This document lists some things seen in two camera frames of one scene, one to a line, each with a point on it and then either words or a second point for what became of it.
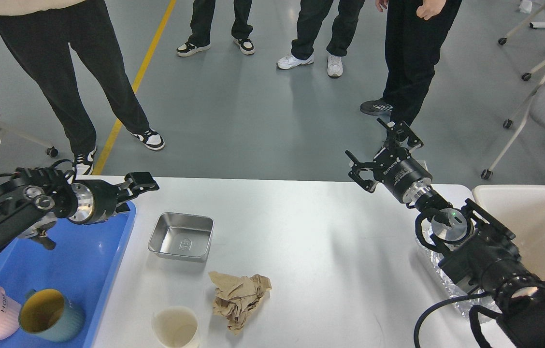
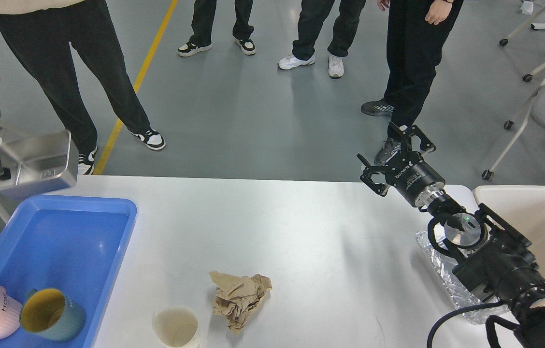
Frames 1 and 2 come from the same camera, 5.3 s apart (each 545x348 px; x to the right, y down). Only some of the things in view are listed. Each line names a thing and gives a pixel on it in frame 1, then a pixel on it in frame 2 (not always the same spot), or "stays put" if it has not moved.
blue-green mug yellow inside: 52,314 stays put
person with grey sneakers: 415,31 stays put
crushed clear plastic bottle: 483,308 stays put
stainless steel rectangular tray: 183,236 to 42,153
